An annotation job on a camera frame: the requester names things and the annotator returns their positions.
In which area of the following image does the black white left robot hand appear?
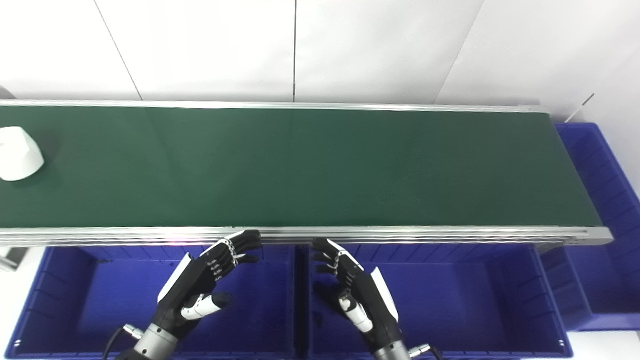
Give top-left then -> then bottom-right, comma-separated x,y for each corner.
150,230 -> 263,341

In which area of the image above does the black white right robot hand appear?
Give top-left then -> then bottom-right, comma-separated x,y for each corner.
311,238 -> 404,351

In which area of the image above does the white plastic part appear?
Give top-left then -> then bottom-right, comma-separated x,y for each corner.
0,126 -> 45,182

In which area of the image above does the green conveyor belt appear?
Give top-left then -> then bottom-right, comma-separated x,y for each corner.
0,106 -> 604,230
0,99 -> 615,249

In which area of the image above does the blue plastic bin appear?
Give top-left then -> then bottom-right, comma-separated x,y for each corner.
5,244 -> 301,359
295,243 -> 574,359
537,122 -> 640,332

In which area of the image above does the aluminium conveyor leg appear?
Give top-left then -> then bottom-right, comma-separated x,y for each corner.
0,246 -> 29,272

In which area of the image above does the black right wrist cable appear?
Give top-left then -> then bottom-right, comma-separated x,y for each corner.
409,343 -> 444,360

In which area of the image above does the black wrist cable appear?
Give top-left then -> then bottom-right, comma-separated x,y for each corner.
102,324 -> 147,360
409,343 -> 444,360

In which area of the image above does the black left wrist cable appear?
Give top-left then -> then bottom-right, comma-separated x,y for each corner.
102,324 -> 147,360

